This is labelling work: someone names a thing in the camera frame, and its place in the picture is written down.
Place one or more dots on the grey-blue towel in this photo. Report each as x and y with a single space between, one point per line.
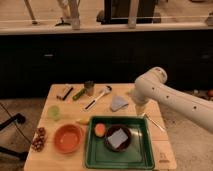
118 103

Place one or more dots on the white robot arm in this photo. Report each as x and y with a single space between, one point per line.
151 85

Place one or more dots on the dark brown bowl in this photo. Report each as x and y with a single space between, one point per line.
125 144

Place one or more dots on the red-orange bowl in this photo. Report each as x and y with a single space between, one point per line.
68 138

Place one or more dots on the white-headed dish brush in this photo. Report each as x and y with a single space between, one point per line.
106 90

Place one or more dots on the metal can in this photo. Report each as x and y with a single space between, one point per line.
89 86

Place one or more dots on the yellow banana piece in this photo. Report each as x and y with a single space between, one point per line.
83 121

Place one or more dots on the orange round fruit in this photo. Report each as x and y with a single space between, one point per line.
100 129

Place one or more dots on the blue sponge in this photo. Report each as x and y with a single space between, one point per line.
117 138

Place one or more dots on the green plastic tray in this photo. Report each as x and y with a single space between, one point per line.
139 154

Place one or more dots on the silver fork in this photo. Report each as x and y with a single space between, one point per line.
154 122

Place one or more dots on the wooden table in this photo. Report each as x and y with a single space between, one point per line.
49 159

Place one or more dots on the brown grape bunch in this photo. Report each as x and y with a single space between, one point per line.
39 141

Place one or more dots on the black chair base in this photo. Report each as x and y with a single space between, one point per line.
8 137

